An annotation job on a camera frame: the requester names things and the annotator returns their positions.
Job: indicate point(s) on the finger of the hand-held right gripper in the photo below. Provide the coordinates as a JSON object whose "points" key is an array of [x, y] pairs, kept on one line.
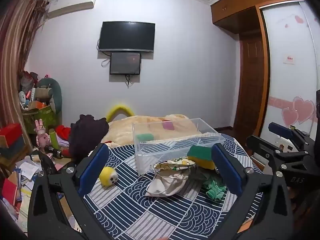
{"points": [[265, 146], [282, 129]]}

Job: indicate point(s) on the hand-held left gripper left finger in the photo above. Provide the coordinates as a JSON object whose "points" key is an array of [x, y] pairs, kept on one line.
{"points": [[93, 171]]}

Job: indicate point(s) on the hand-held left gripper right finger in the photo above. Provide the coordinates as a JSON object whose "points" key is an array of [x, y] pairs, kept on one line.
{"points": [[227, 171]]}

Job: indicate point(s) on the yellow plush ball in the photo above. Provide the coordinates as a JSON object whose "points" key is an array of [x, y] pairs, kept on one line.
{"points": [[107, 176]]}

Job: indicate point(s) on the green knitted cloth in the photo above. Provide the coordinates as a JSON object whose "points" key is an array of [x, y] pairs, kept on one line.
{"points": [[214, 187]]}

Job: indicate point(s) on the green and yellow sponge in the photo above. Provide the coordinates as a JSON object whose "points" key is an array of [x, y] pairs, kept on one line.
{"points": [[200, 155]]}

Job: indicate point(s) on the leaf patterned cloth pouch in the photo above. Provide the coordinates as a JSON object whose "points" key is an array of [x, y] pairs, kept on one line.
{"points": [[172, 164]]}

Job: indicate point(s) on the small green sponge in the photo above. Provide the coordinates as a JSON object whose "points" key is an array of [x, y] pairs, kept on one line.
{"points": [[144, 137]]}

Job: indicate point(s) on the clear plastic box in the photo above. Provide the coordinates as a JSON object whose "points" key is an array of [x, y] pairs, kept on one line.
{"points": [[162, 153]]}

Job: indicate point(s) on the pink sponge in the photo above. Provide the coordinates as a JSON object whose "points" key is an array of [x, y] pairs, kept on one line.
{"points": [[168, 126]]}

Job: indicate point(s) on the dark purple cloth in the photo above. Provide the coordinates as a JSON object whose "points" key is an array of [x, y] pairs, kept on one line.
{"points": [[87, 135]]}

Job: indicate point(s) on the black bottle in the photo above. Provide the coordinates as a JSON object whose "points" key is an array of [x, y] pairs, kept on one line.
{"points": [[56, 152]]}

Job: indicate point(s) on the white heart sticker sliding door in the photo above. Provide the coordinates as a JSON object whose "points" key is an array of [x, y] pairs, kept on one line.
{"points": [[285, 85]]}

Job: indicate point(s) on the red cloth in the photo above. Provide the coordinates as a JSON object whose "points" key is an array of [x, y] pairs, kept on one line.
{"points": [[63, 132]]}

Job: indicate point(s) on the green bottle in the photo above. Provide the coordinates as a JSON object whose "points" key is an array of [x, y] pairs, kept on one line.
{"points": [[54, 140]]}

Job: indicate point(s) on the beige fleece blanket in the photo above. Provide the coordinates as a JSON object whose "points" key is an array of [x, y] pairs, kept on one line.
{"points": [[122, 130]]}

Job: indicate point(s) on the brown wooden door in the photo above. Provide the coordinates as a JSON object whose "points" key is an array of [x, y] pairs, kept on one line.
{"points": [[251, 85]]}

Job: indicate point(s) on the blue wave patterned blanket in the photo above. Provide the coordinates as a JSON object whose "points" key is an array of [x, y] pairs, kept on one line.
{"points": [[140, 205]]}

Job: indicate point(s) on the pink rabbit plush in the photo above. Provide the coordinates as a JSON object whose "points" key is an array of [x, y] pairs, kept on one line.
{"points": [[41, 135]]}

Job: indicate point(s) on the green storage box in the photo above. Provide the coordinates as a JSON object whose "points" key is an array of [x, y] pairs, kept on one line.
{"points": [[43, 118]]}

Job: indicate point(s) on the pile of papers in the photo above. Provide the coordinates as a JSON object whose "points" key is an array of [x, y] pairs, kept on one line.
{"points": [[17, 187]]}

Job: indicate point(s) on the green long plush toy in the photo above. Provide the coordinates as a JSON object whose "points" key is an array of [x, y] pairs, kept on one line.
{"points": [[58, 92]]}

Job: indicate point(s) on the red box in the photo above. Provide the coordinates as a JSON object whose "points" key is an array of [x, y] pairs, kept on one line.
{"points": [[11, 133]]}

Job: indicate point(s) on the wooden overhead cabinet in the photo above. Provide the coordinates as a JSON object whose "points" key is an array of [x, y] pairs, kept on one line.
{"points": [[240, 7]]}

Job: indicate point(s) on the brown striped curtain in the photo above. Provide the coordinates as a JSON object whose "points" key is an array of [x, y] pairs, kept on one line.
{"points": [[15, 55]]}

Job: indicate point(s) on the white air conditioner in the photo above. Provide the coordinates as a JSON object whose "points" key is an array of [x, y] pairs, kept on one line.
{"points": [[72, 3]]}

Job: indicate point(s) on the small wall monitor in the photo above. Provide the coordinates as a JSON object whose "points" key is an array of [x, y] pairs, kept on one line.
{"points": [[125, 63]]}

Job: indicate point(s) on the wall mounted television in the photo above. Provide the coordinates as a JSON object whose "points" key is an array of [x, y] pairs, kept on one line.
{"points": [[127, 36]]}

